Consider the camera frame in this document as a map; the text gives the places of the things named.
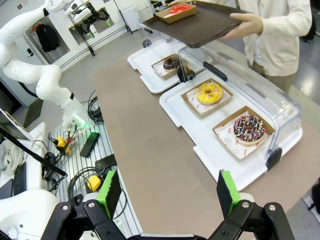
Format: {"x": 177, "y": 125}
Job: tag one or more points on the red glazed donut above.
{"x": 178, "y": 9}

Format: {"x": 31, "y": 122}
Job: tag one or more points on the computer monitor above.
{"x": 12, "y": 125}

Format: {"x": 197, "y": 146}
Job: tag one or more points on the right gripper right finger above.
{"x": 240, "y": 220}

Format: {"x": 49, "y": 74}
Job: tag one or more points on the person's right hand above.
{"x": 180, "y": 2}

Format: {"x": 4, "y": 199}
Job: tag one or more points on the yellow emergency stop button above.
{"x": 61, "y": 142}
{"x": 93, "y": 183}

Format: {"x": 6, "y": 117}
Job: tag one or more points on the chocolate glazed donut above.
{"x": 170, "y": 65}

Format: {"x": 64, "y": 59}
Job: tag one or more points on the dark brown serving tray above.
{"x": 200, "y": 30}

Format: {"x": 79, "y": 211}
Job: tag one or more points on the white plastic display tray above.
{"x": 140, "y": 62}
{"x": 190, "y": 135}

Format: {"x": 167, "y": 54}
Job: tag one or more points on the black computer keyboard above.
{"x": 19, "y": 180}

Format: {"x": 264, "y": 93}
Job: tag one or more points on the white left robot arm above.
{"x": 47, "y": 82}

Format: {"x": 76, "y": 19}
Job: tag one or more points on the crumpled white cloth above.
{"x": 11, "y": 156}

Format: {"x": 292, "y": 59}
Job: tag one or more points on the black clothes rack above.
{"x": 90, "y": 45}

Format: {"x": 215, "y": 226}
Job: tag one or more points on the black hanging jacket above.
{"x": 47, "y": 37}

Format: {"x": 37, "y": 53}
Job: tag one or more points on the black oblong power box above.
{"x": 89, "y": 145}

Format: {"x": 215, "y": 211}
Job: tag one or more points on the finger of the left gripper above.
{"x": 88, "y": 31}
{"x": 106, "y": 17}

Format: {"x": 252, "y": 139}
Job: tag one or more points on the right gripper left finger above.
{"x": 100, "y": 220}

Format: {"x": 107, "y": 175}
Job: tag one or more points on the brown cardboard donut box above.
{"x": 165, "y": 75}
{"x": 175, "y": 18}
{"x": 225, "y": 147}
{"x": 207, "y": 111}

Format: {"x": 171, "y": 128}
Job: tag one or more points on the chocolate donut colourful sprinkles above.
{"x": 250, "y": 132}

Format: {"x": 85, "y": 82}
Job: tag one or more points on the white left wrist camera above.
{"x": 78, "y": 12}

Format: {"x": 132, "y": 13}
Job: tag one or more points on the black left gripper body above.
{"x": 90, "y": 18}

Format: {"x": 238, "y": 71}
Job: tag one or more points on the person's left forearm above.
{"x": 282, "y": 17}

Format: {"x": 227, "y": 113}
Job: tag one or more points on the person's left hand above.
{"x": 250, "y": 25}

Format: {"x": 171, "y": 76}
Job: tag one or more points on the clear plastic tray lid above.
{"x": 262, "y": 87}
{"x": 160, "y": 47}

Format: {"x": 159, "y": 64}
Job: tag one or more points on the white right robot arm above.
{"x": 27, "y": 212}

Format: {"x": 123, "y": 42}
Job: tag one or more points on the white printed paper liner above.
{"x": 225, "y": 135}
{"x": 192, "y": 100}
{"x": 157, "y": 68}

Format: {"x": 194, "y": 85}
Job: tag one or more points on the black flat plate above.
{"x": 106, "y": 165}

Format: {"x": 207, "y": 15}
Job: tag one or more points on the yellow sprinkled donut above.
{"x": 212, "y": 96}

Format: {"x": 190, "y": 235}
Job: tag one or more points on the black tripod pole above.
{"x": 32, "y": 156}

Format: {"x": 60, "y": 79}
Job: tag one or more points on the person in cream cardigan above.
{"x": 275, "y": 50}

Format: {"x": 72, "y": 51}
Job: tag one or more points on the aluminium slotted base plate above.
{"x": 75, "y": 162}

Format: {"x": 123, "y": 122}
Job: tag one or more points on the white desk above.
{"x": 36, "y": 155}

